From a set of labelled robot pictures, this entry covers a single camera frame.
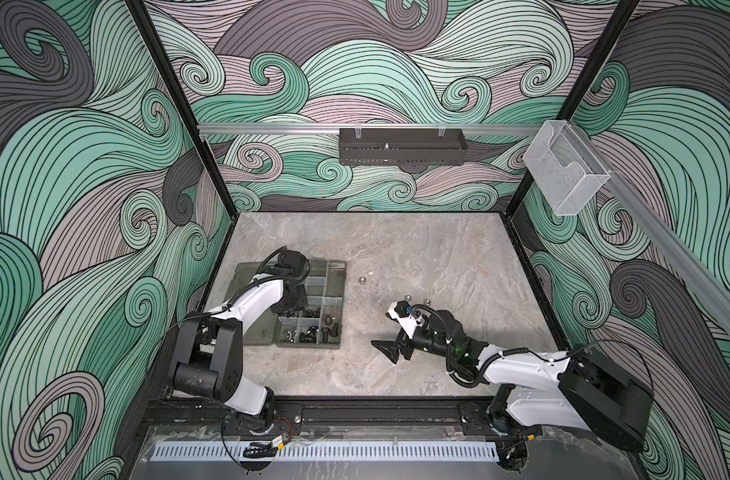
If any black corner frame post right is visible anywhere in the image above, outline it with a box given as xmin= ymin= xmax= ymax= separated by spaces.
xmin=503 ymin=0 xmax=639 ymax=224

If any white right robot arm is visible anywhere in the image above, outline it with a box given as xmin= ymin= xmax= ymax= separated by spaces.
xmin=371 ymin=301 xmax=654 ymax=454

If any white slotted cable duct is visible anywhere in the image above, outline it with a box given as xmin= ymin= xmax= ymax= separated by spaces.
xmin=150 ymin=440 xmax=499 ymax=463

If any green plastic organizer box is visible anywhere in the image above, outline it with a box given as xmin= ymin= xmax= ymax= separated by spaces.
xmin=243 ymin=259 xmax=347 ymax=349

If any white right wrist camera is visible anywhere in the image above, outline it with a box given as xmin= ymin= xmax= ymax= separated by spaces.
xmin=387 ymin=300 xmax=427 ymax=339

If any aluminium wall rail right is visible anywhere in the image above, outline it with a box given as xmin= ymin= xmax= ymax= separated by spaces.
xmin=575 ymin=127 xmax=730 ymax=336

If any aluminium wall rail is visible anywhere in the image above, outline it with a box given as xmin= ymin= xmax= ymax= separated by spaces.
xmin=198 ymin=122 xmax=543 ymax=138
xmin=575 ymin=127 xmax=730 ymax=336

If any black corner frame post left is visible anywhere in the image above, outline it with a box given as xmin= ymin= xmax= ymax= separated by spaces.
xmin=126 ymin=0 xmax=239 ymax=223

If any aluminium wall rail back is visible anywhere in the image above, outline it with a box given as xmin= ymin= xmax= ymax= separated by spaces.
xmin=198 ymin=122 xmax=543 ymax=138

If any black corner frame post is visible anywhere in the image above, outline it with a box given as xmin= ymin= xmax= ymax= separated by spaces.
xmin=503 ymin=0 xmax=639 ymax=224
xmin=126 ymin=0 xmax=239 ymax=223

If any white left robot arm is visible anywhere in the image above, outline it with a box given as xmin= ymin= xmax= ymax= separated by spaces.
xmin=168 ymin=246 xmax=311 ymax=424

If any clear plastic wall bin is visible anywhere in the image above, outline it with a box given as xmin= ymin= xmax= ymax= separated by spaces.
xmin=523 ymin=120 xmax=611 ymax=217

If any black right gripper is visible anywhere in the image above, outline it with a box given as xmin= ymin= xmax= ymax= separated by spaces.
xmin=371 ymin=328 xmax=457 ymax=366

